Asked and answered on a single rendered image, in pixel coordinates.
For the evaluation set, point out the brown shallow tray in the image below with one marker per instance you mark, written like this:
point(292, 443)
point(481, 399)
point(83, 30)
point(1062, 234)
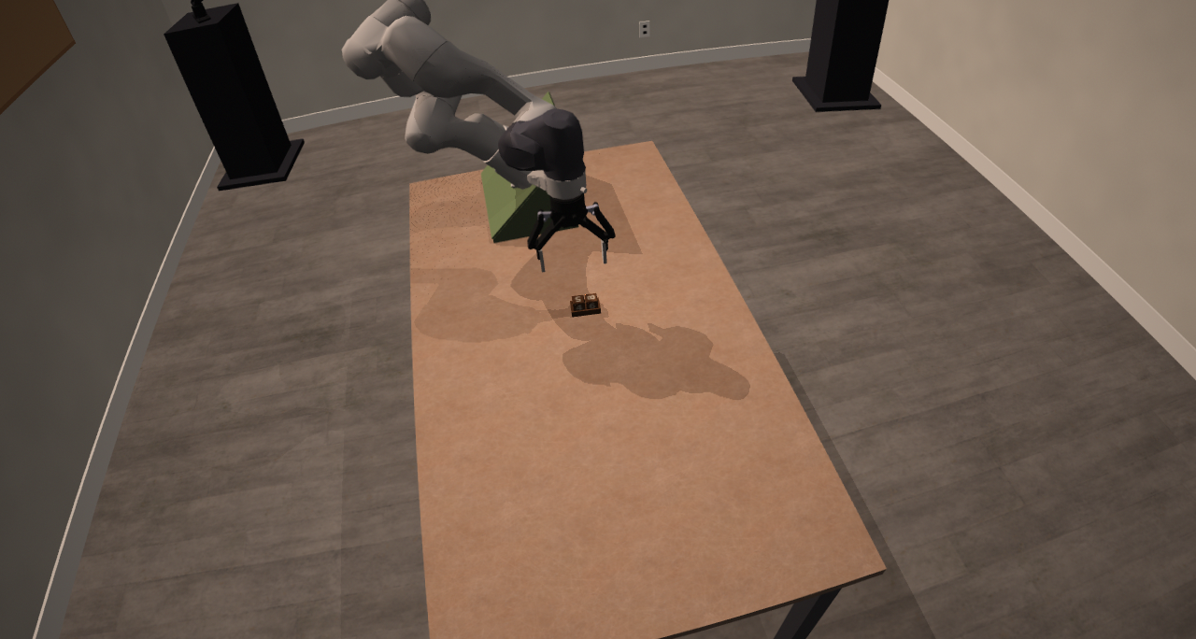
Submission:
point(586, 311)

